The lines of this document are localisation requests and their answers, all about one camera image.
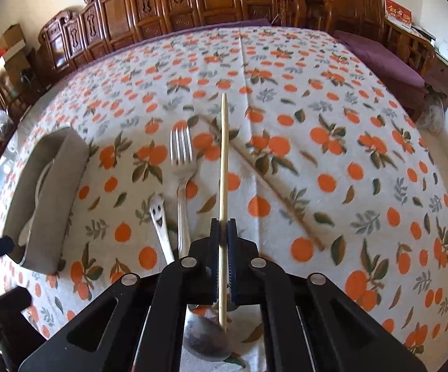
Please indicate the brown wooden chopstick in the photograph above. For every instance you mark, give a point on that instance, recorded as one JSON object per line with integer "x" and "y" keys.
{"x": 282, "y": 201}

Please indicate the wooden armchair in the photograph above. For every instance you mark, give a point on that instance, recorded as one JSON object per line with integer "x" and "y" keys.
{"x": 305, "y": 7}

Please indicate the long purple cushion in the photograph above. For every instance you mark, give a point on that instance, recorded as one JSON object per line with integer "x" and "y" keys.
{"x": 247, "y": 22}

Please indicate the metal fork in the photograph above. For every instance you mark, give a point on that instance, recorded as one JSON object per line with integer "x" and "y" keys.
{"x": 181, "y": 162}

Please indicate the light bamboo chopstick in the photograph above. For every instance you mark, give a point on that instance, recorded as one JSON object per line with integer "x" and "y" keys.
{"x": 224, "y": 143}

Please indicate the brown cardboard box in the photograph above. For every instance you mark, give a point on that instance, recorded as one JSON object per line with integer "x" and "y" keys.
{"x": 10, "y": 38}

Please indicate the glass-front wooden cabinet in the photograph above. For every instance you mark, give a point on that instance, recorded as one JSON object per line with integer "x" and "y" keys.
{"x": 18, "y": 85}

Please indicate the orange fruit print tablecloth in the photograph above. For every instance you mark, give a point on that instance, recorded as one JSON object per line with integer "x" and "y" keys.
{"x": 286, "y": 85}

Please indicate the purple seat cushion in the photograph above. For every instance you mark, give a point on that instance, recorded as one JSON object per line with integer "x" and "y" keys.
{"x": 379, "y": 60}

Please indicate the red calendar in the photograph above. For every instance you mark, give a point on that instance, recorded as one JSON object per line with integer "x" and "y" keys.
{"x": 398, "y": 13}

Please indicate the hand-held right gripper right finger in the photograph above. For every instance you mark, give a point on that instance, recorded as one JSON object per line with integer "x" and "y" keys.
{"x": 231, "y": 248}

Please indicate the rectangular metal tray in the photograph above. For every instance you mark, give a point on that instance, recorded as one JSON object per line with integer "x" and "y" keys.
{"x": 59, "y": 201}

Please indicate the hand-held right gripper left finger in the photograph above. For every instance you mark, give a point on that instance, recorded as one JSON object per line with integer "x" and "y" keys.
{"x": 215, "y": 248}

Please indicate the wooden side table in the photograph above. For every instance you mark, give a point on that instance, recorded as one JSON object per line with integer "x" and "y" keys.
{"x": 414, "y": 54}

